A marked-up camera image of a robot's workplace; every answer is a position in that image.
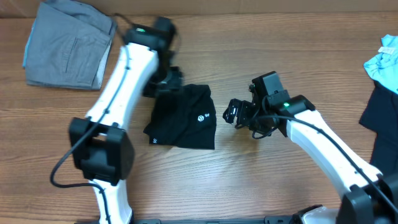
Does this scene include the black Sydrogen t-shirt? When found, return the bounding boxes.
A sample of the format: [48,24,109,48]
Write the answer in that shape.
[143,84,216,150]

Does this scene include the folded light blue garment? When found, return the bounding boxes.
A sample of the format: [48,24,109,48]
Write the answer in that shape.
[22,31,33,69]

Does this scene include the black garment at right edge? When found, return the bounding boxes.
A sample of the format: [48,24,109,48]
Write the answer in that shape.
[359,82,397,175]

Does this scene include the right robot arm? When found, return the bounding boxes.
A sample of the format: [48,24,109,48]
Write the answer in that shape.
[223,72,397,224]

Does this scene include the light blue shirt right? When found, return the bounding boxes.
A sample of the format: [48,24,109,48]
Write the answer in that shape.
[363,34,397,94]

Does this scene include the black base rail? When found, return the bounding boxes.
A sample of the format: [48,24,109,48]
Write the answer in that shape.
[129,215,302,224]

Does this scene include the folded grey trousers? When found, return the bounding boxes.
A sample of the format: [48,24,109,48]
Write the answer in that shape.
[25,1,117,90]

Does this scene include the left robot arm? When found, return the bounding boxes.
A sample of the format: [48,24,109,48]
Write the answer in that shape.
[69,17,183,223]

